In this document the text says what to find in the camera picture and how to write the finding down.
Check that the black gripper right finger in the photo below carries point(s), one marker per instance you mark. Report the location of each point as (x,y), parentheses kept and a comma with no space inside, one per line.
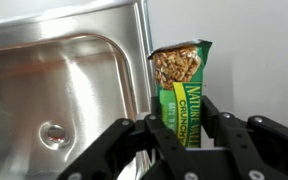
(258,147)

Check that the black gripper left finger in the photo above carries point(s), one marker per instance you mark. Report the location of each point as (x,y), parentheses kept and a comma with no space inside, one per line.
(117,146)

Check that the green granola bar packet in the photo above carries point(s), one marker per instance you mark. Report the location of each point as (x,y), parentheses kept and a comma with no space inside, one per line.
(178,75)

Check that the sink drain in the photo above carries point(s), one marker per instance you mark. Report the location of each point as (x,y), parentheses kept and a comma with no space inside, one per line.
(53,136)

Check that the stainless steel sink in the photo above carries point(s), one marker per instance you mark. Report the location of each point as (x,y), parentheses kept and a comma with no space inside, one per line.
(81,68)

